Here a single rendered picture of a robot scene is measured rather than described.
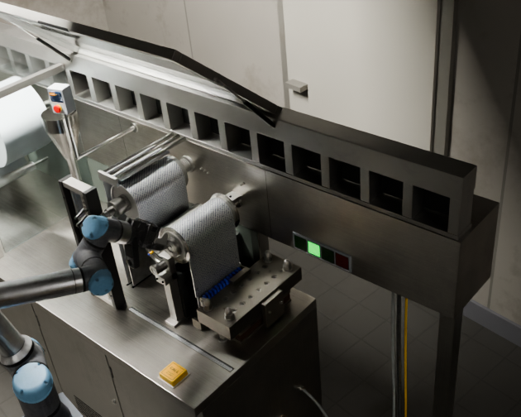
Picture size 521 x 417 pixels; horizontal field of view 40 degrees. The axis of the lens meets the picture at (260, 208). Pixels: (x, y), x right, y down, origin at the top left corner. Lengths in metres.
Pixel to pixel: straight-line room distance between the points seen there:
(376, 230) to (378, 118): 1.50
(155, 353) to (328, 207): 0.82
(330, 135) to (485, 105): 1.25
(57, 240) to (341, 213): 1.46
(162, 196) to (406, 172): 0.96
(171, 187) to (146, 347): 0.59
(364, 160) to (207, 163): 0.75
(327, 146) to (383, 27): 1.35
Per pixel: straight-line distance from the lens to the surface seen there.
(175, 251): 2.48
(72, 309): 2.92
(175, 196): 2.70
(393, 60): 3.53
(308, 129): 2.28
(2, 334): 2.37
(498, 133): 3.37
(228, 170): 2.64
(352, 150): 2.20
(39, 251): 3.29
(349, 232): 2.38
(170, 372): 2.52
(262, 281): 2.65
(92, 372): 3.05
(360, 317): 3.99
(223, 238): 2.60
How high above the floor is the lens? 2.73
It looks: 34 degrees down
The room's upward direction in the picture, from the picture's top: 6 degrees counter-clockwise
